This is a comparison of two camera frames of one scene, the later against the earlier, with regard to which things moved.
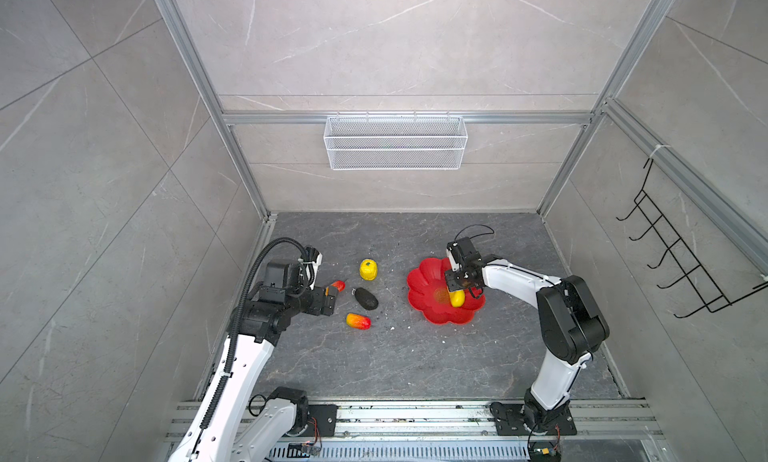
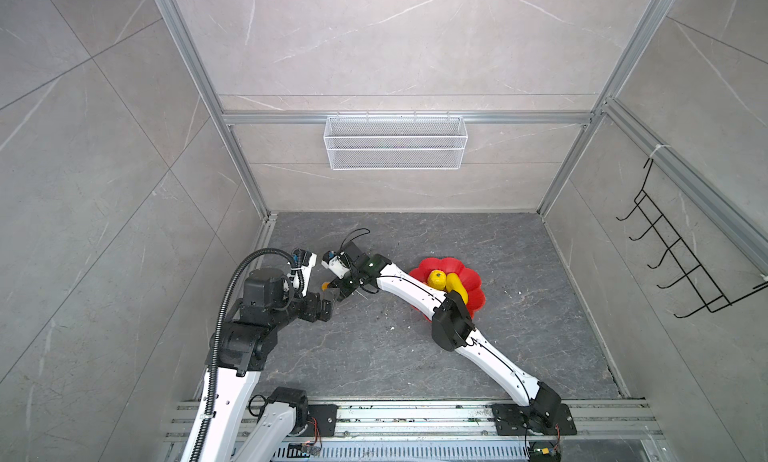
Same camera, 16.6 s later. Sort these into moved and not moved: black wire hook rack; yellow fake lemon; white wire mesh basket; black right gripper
Moved: black right gripper; yellow fake lemon
Not moved: black wire hook rack; white wire mesh basket
